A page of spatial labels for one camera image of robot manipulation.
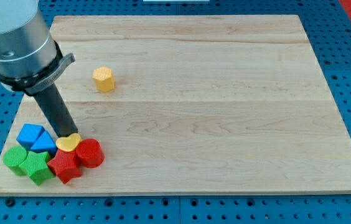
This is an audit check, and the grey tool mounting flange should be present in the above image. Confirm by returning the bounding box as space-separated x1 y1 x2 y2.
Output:
0 41 75 96

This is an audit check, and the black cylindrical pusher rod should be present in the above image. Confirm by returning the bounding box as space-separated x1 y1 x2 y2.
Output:
34 84 78 138

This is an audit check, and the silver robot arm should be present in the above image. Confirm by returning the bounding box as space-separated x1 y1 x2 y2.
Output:
0 0 78 137

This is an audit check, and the yellow hexagon block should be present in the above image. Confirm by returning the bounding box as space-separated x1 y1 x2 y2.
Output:
93 67 115 92

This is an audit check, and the blue cube block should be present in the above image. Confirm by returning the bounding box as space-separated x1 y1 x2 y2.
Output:
16 123 45 150

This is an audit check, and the blue triangle block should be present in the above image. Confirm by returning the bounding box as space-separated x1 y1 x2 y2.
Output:
31 131 57 156

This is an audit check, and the yellow heart block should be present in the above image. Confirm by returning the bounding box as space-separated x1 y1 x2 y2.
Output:
55 133 82 152

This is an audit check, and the red cylinder block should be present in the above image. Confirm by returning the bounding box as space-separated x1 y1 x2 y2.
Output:
76 138 105 168

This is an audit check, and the green cylinder block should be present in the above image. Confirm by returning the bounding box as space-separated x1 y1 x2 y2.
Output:
3 146 28 176

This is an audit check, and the red star block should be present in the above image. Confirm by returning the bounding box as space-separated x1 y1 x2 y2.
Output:
47 149 82 184

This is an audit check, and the green star block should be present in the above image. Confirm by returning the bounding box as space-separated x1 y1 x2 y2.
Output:
19 151 55 185

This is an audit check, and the wooden board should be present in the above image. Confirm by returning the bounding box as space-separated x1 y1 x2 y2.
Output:
0 15 351 197

